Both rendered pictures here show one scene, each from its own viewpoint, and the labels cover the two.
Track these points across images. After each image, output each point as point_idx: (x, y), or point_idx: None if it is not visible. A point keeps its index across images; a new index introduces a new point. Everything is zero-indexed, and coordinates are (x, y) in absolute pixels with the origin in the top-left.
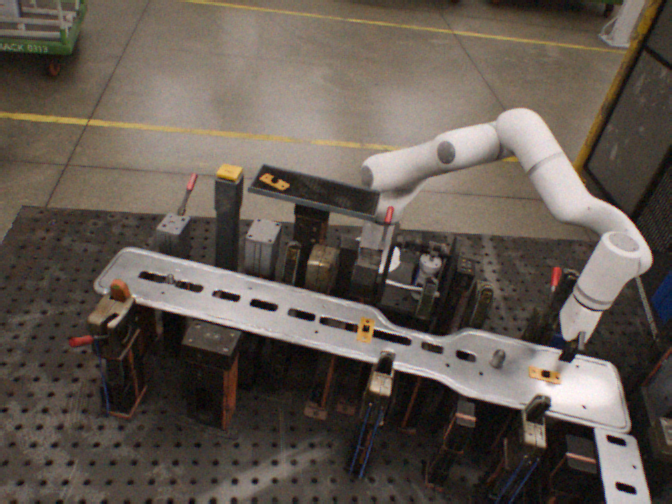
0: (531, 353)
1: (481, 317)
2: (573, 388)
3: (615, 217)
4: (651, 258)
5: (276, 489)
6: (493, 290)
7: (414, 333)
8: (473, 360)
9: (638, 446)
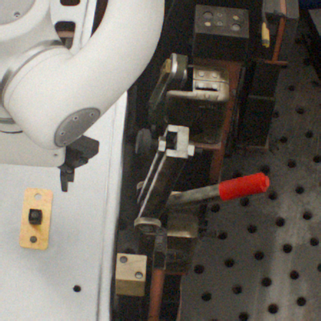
0: (88, 202)
1: (153, 103)
2: (16, 266)
3: (108, 1)
4: (36, 120)
5: None
6: (171, 70)
7: (87, 7)
8: (231, 257)
9: None
